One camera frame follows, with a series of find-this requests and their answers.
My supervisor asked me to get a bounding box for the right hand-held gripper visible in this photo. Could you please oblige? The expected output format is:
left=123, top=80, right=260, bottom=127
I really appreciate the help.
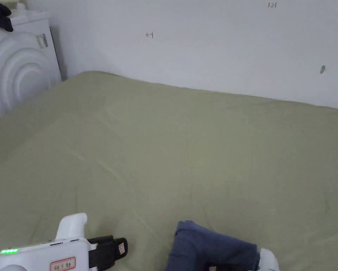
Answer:
left=255, top=248, right=280, bottom=271

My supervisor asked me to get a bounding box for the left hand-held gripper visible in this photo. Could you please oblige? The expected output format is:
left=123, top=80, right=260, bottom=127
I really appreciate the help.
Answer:
left=0, top=213, right=129, bottom=271

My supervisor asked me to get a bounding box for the dark blue garment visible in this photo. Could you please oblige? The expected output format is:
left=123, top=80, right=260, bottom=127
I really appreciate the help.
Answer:
left=165, top=220, right=261, bottom=271

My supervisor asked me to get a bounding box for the bed with pale green sheet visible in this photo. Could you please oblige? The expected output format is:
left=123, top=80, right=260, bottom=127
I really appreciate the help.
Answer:
left=0, top=70, right=338, bottom=271

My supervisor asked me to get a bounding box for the white washing machine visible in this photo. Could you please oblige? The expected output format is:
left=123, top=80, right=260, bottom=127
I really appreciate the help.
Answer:
left=0, top=0, right=64, bottom=124

